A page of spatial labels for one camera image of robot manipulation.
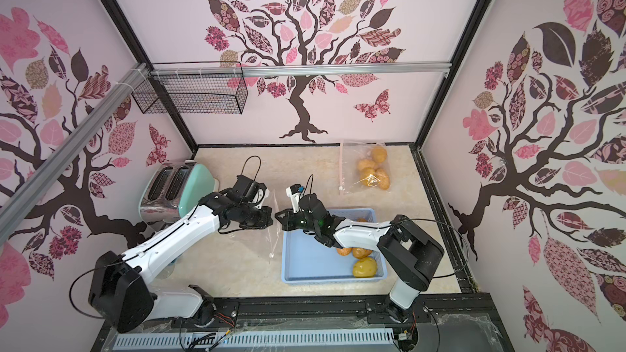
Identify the yellow green potato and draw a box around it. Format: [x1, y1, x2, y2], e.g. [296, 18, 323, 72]
[352, 257, 378, 279]

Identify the light blue plastic basket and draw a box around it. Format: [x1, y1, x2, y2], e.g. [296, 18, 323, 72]
[281, 208, 387, 285]

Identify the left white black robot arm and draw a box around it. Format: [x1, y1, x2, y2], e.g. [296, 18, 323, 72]
[87, 174, 273, 333]

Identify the aluminium frame bar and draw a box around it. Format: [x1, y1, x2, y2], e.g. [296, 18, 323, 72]
[151, 61, 452, 78]
[1, 63, 149, 243]

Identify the white vent strip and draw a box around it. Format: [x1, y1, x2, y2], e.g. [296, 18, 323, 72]
[104, 329, 395, 351]

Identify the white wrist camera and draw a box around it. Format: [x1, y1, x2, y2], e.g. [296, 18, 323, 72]
[253, 183, 268, 208]
[285, 184, 304, 213]

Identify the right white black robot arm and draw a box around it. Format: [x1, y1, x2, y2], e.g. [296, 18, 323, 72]
[275, 193, 445, 324]

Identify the clear zipper bag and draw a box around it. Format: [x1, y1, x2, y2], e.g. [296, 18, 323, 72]
[217, 190, 285, 260]
[338, 141, 391, 194]

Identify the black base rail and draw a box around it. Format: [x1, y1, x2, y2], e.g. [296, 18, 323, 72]
[91, 293, 514, 351]

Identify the aluminium frame bar left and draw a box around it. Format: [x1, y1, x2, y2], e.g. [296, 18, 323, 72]
[1, 63, 149, 243]

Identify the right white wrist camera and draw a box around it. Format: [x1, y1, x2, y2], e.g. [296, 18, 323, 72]
[285, 184, 304, 213]

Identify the orange potato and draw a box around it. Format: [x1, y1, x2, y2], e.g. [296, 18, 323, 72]
[371, 145, 388, 164]
[351, 248, 373, 260]
[375, 169, 391, 191]
[360, 167, 379, 187]
[356, 159, 378, 171]
[337, 248, 352, 256]

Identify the aluminium frame bar back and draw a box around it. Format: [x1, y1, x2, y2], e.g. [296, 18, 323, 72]
[151, 61, 452, 78]

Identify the mint green toaster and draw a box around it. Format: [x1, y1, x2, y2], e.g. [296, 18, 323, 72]
[139, 160, 220, 225]

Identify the black wire basket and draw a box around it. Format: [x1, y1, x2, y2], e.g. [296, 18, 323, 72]
[132, 61, 248, 115]

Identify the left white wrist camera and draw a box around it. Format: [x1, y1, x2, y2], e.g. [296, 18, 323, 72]
[253, 183, 268, 208]

